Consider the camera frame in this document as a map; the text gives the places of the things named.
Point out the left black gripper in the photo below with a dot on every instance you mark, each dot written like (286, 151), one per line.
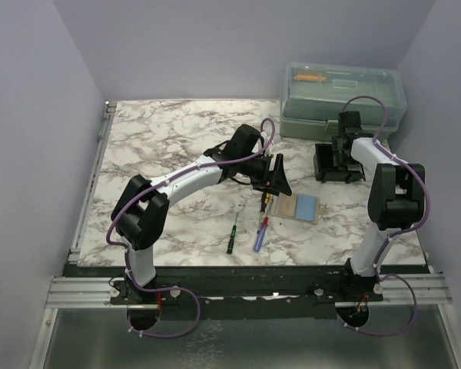
(272, 181)

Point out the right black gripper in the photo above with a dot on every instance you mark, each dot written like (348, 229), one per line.
(339, 160)

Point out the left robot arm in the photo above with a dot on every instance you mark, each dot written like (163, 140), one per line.
(140, 213)

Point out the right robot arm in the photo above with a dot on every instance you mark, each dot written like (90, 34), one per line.
(397, 201)

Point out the black card stand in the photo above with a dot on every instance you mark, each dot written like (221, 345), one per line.
(330, 169)

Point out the black yellow screwdriver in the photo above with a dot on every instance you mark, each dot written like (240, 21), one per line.
(264, 201)

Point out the translucent green toolbox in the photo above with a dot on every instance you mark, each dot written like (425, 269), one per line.
(309, 110)

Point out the blue red screwdriver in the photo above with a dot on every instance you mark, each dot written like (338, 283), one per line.
(262, 227)

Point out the orange tool inside toolbox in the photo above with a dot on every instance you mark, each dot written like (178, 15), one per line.
(312, 78)

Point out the small green black screwdriver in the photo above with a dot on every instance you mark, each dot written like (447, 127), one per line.
(230, 244)

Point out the black front mounting bar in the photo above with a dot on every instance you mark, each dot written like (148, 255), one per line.
(234, 293)

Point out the aluminium rail frame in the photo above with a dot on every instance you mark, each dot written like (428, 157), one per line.
(156, 137)

